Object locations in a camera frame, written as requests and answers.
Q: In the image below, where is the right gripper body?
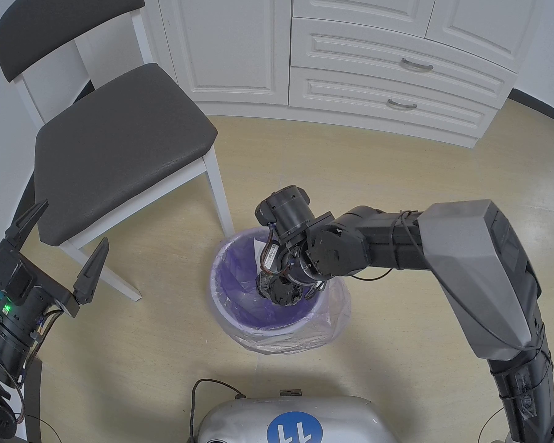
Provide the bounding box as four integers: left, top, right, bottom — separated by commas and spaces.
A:
259, 239, 318, 296

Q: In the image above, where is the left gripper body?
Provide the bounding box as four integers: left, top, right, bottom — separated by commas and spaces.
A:
0, 275, 80, 379

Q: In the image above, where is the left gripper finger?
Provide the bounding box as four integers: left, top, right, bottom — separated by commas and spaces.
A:
72, 237, 110, 306
0, 199, 50, 257

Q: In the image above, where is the black plastic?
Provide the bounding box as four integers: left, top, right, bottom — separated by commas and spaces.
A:
257, 273, 304, 307

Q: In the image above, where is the purple plastic bag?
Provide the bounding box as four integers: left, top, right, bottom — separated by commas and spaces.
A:
210, 227, 353, 354

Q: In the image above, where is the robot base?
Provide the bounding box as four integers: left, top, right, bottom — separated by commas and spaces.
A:
199, 389, 389, 443

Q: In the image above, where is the white trash bin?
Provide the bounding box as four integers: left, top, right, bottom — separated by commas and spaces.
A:
211, 229, 326, 338

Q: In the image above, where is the grey cushioned white chair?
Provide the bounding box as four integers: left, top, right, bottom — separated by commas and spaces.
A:
0, 0, 234, 301

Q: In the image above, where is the white wardrobe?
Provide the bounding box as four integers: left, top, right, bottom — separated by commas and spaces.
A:
141, 0, 551, 149

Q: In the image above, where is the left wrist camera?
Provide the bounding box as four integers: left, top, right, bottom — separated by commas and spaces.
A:
0, 252, 34, 305

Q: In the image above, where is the black cable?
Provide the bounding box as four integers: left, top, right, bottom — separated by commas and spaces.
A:
191, 378, 246, 443

